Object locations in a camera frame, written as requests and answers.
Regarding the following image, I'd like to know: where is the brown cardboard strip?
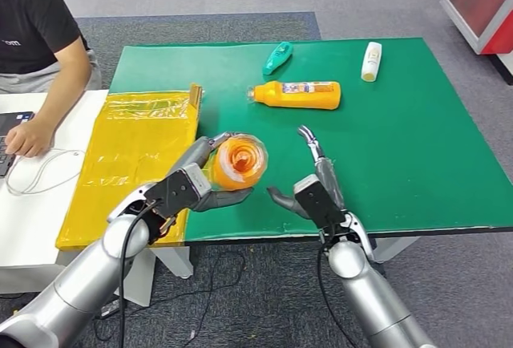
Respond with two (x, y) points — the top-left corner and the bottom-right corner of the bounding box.
(189, 83), (204, 123)

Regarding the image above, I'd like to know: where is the white cable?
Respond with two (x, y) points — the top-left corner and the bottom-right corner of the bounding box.
(5, 148), (87, 196)

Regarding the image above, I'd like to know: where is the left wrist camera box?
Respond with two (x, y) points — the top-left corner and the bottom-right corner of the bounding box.
(144, 164), (212, 219)

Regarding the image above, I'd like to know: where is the teal plastic bottle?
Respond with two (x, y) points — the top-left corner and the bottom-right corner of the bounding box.
(262, 41), (294, 76)

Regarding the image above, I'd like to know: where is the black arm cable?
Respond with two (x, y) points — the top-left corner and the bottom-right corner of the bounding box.
(316, 239), (362, 348)
(118, 199), (161, 348)

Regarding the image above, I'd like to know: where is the white table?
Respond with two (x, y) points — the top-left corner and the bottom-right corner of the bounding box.
(0, 90), (193, 309)

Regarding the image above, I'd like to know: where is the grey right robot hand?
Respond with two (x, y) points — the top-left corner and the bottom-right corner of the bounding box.
(267, 124), (346, 221)

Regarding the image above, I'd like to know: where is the white plastic bottle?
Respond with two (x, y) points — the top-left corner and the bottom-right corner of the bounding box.
(361, 41), (383, 83)

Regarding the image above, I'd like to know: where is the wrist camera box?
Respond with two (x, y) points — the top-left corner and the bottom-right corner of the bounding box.
(293, 173), (347, 233)
(144, 164), (212, 219)

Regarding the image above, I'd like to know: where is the white table leg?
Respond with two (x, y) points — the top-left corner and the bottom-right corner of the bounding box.
(154, 245), (194, 280)
(370, 237), (420, 265)

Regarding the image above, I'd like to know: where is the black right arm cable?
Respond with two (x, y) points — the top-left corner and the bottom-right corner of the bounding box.
(316, 239), (362, 348)

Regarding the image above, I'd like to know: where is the yellow plastic sheet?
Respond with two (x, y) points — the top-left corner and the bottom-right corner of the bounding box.
(56, 89), (212, 252)

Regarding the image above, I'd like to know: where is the black laptop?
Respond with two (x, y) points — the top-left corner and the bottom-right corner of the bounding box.
(0, 111), (36, 179)

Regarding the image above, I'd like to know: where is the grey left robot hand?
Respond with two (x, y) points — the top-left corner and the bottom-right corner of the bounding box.
(166, 132), (255, 214)

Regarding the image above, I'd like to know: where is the orange bottle with clear cap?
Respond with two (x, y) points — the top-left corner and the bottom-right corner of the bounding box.
(246, 80), (342, 111)
(211, 132), (269, 192)

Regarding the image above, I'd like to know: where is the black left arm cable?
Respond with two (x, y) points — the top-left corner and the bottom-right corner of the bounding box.
(118, 199), (161, 348)

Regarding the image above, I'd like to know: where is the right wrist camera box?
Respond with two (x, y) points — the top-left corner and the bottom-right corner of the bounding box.
(293, 173), (347, 233)

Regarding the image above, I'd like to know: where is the black power brick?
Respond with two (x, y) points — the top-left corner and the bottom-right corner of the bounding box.
(96, 300), (121, 319)

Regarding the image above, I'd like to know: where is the green table mat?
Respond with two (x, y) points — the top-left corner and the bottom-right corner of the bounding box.
(109, 37), (513, 244)

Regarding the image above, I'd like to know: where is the red and white cabinet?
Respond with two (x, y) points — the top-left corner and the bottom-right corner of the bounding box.
(440, 0), (513, 57)

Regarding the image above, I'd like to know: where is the person's hand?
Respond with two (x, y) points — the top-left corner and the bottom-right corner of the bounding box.
(5, 119), (55, 158)

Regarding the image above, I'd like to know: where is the person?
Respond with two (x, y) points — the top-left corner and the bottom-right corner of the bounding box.
(0, 0), (103, 95)

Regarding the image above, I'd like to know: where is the black floor cable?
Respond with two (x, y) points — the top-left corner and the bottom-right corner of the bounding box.
(152, 251), (246, 344)

